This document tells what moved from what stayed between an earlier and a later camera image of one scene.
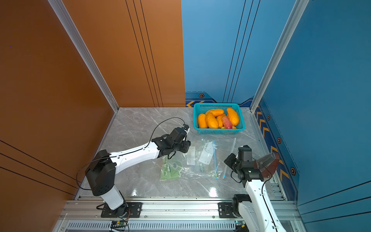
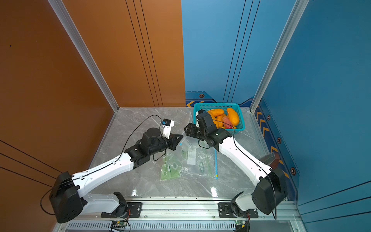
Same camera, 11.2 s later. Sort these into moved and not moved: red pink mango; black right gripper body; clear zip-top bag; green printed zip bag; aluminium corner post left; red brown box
Moved: black right gripper body; clear zip-top bag
Not moved: aluminium corner post left; red brown box; green printed zip bag; red pink mango
